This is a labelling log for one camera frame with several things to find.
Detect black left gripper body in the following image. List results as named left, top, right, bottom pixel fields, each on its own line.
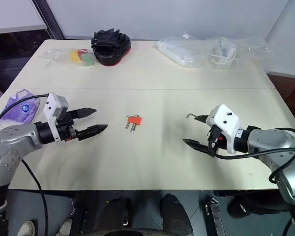
left=55, top=110, right=81, bottom=143

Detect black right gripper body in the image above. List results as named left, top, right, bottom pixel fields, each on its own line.
left=206, top=124, right=224, bottom=158

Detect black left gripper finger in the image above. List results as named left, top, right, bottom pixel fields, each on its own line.
left=75, top=107, right=97, bottom=119
left=76, top=124, right=109, bottom=142

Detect red rectangular block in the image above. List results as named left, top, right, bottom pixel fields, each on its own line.
left=127, top=116, right=143, bottom=125

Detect purple plastic bag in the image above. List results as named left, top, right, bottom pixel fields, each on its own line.
left=1, top=89, right=41, bottom=123

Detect green block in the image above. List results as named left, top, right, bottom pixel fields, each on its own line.
left=81, top=54, right=95, bottom=67

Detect yellow block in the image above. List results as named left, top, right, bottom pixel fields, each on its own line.
left=69, top=50, right=81, bottom=62

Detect clear bag of coloured blocks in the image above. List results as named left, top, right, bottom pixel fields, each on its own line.
left=37, top=47, right=97, bottom=69

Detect white box in plastic wrap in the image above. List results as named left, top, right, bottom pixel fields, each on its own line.
left=157, top=36, right=207, bottom=67

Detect dark rounded shape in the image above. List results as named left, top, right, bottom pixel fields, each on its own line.
left=159, top=193, right=194, bottom=236

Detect black metal bar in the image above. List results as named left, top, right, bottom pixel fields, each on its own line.
left=203, top=197, right=224, bottom=236

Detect black shoe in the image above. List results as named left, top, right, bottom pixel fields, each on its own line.
left=227, top=196, right=291, bottom=220

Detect crumpled clear plastic sheet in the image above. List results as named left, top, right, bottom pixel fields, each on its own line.
left=236, top=36, right=274, bottom=60

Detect white shoe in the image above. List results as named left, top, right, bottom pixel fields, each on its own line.
left=16, top=220, right=36, bottom=236
left=56, top=218, right=73, bottom=236

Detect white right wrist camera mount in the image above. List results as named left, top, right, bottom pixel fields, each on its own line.
left=206, top=104, right=244, bottom=154

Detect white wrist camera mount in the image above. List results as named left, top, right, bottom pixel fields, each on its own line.
left=206, top=104, right=244, bottom=154
left=43, top=92, right=69, bottom=143

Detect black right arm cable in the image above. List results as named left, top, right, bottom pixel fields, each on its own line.
left=212, top=127, right=295, bottom=184

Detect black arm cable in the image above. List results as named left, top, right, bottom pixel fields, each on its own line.
left=0, top=94, right=51, bottom=135
left=212, top=127, right=295, bottom=184

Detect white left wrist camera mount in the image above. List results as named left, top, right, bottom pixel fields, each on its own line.
left=43, top=92, right=69, bottom=143

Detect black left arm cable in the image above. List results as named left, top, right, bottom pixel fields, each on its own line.
left=0, top=94, right=51, bottom=135

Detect black hanging cable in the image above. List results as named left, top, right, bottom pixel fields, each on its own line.
left=21, top=159, right=49, bottom=236

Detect clear bag with white cable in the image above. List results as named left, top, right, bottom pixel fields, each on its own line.
left=206, top=36, right=243, bottom=70

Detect dark slanted post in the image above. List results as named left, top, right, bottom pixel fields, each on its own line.
left=31, top=0, right=66, bottom=40

